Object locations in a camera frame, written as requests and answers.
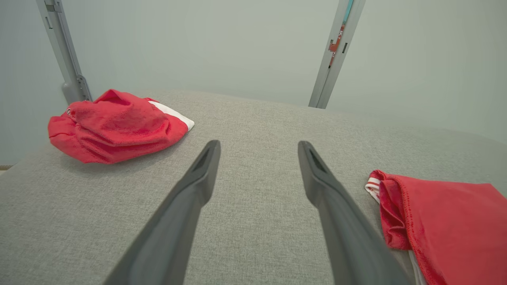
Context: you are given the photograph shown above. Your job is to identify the grey single partition post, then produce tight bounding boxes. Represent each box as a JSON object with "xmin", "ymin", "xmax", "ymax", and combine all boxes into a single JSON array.
[{"xmin": 36, "ymin": 0, "xmax": 93, "ymax": 105}]

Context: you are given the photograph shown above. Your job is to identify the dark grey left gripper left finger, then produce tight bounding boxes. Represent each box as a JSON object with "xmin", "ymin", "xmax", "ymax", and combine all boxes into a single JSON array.
[{"xmin": 104, "ymin": 139, "xmax": 221, "ymax": 285}]

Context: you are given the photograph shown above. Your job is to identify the red Bulls 23 jersey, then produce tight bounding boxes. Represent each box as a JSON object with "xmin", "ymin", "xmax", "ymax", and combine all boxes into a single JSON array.
[{"xmin": 364, "ymin": 169, "xmax": 507, "ymax": 285}]

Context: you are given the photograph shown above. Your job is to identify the red shorts with white stripe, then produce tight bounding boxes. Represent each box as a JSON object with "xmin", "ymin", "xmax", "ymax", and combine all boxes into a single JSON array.
[{"xmin": 48, "ymin": 89, "xmax": 195, "ymax": 165}]

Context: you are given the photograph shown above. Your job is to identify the grey double partition post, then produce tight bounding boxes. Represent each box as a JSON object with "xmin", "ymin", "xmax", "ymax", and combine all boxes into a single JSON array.
[{"xmin": 309, "ymin": 0, "xmax": 366, "ymax": 109}]

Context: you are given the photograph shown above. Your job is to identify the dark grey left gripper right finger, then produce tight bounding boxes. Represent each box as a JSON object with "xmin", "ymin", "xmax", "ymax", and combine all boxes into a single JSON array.
[{"xmin": 297, "ymin": 141, "xmax": 412, "ymax": 285}]

